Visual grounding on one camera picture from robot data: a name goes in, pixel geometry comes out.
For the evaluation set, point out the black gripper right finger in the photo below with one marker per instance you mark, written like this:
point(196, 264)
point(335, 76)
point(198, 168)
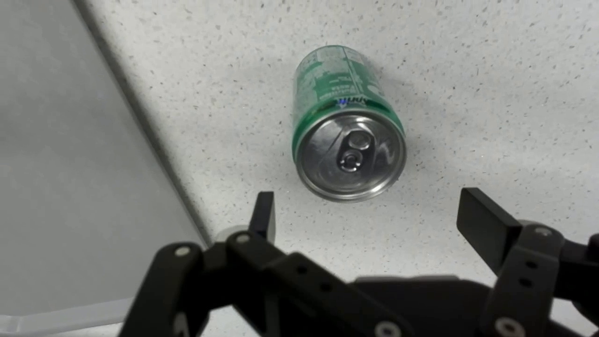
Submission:
point(488, 226)

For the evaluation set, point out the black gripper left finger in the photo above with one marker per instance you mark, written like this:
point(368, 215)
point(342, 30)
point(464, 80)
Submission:
point(265, 215)

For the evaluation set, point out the green soda can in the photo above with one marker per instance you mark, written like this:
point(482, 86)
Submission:
point(348, 123)

